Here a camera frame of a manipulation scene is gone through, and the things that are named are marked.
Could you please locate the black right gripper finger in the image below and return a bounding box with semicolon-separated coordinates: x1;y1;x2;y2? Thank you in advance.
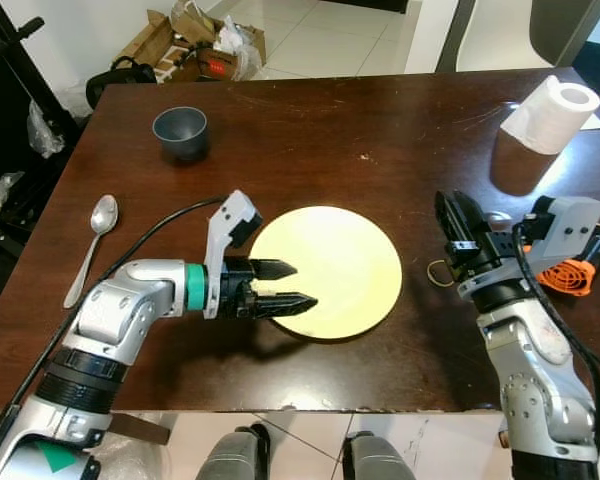
434;191;462;250
451;191;490;244

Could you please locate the pale yellow plate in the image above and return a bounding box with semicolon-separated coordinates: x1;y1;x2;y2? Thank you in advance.
248;205;404;341

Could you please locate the yellow rubber band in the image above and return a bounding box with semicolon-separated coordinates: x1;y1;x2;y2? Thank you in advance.
426;259;457;287

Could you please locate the orange and black device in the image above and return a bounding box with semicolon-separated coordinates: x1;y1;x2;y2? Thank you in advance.
535;225;600;298

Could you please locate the white paper roll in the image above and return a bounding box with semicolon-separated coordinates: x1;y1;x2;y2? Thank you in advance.
500;75;600;156

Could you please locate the silver metal spoon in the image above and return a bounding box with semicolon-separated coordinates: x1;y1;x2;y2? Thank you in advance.
62;194;120;309

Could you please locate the grey robot left leg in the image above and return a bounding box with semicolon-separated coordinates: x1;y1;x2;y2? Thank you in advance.
195;425;273;480

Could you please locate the grey robot leg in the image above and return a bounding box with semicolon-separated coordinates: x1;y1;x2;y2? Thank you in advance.
195;425;273;480
340;432;413;480

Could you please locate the dark grey cup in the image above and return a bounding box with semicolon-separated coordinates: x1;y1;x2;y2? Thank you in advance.
152;106;209;163

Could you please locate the grey robot right leg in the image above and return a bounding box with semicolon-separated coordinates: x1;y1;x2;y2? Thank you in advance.
340;432;413;480

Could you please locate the white and grey chair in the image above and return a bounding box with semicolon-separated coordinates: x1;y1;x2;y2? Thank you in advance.
435;0;600;73

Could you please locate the black bag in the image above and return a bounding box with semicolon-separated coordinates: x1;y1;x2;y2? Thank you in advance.
85;57;159;109

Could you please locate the clear plastic bag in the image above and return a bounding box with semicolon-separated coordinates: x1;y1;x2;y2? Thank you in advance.
27;100;67;159

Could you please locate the open cardboard box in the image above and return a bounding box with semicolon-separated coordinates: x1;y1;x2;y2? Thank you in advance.
120;8;267;83

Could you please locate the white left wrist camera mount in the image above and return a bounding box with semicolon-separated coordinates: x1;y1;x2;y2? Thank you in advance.
202;190;263;321

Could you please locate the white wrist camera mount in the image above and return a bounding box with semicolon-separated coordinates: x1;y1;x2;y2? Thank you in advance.
202;190;263;321
525;195;600;277

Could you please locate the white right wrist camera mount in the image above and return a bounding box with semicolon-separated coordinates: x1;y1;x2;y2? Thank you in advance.
525;195;600;277

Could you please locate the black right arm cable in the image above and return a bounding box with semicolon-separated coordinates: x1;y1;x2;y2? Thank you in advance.
510;238;600;441

